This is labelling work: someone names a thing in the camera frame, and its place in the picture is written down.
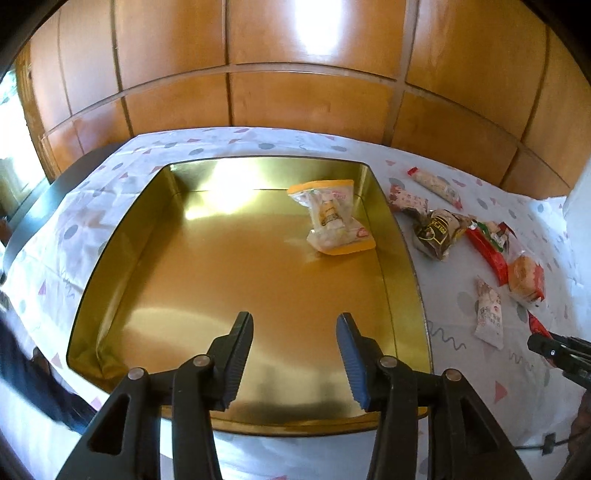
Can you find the red green biscuit packet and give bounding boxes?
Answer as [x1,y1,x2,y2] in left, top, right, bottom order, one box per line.
[465,220,511,287]

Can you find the white orange-print snack packet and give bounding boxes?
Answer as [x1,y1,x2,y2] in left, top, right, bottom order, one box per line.
[475,277,504,349]

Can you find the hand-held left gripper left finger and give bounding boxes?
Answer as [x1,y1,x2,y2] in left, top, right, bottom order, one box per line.
[55,311,256,480]

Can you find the wooden panelled wardrobe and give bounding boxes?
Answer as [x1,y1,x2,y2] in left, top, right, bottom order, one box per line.
[14,0,583,199]

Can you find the white roll packet red ends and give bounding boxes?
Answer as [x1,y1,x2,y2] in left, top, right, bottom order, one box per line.
[407,167,463,210]

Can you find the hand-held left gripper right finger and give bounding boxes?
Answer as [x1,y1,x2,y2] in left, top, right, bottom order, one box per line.
[335,312,534,480]

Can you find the bright window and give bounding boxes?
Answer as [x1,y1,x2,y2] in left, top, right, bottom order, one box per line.
[0,74,47,217]

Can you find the rectangular gold tin box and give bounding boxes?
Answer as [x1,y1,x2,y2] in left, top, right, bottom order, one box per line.
[66,156,433,437]

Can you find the plain red snack packet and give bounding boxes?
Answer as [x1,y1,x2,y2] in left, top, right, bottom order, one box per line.
[526,311,552,340]

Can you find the person's dark clothing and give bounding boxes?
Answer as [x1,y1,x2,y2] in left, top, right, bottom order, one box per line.
[0,295,98,435]

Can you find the black cable with clip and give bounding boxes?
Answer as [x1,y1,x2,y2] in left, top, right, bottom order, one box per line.
[515,431,578,455]

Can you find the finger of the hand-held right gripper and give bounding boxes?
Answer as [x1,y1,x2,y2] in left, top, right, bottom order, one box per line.
[527,333,591,358]
[551,355,591,385]

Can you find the yellow-edged clear snack packet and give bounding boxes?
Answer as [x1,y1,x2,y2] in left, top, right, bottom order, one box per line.
[287,180,376,256]

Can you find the clear round cake packet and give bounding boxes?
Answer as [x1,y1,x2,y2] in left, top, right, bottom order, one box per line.
[505,251,548,309]

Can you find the white spotted printed tablecloth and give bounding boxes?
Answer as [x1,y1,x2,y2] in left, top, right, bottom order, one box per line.
[0,127,591,480]

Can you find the dark brown gold snack packet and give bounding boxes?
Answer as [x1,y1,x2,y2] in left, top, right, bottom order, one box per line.
[411,209,476,261]

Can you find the black furniture edge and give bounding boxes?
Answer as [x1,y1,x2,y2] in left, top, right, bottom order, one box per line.
[4,143,122,278]

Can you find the red white patterned snack packet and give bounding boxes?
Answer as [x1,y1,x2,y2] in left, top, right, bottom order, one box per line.
[388,184,429,215]

